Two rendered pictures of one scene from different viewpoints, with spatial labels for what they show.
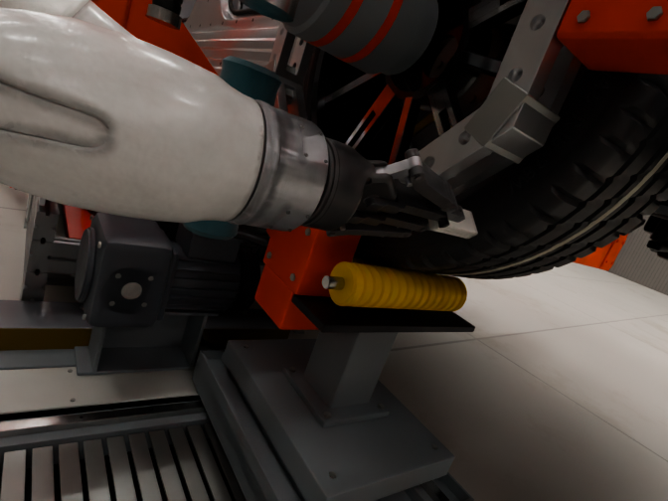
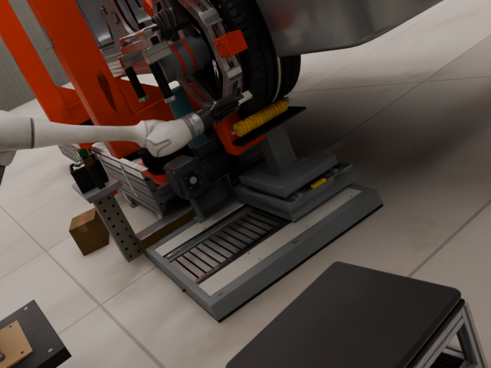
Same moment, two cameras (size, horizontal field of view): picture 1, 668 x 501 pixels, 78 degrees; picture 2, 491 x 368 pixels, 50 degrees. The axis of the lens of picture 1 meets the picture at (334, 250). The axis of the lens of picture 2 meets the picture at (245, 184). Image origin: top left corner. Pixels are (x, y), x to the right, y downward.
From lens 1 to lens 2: 163 cm
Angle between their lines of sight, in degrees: 19
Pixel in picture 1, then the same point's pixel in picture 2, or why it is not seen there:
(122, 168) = (174, 143)
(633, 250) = not seen: outside the picture
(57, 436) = (207, 236)
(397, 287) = (253, 120)
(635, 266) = not seen: outside the picture
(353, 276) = (237, 127)
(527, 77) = (223, 67)
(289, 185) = (196, 127)
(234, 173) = (186, 132)
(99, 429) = (218, 228)
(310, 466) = (275, 186)
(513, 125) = (229, 77)
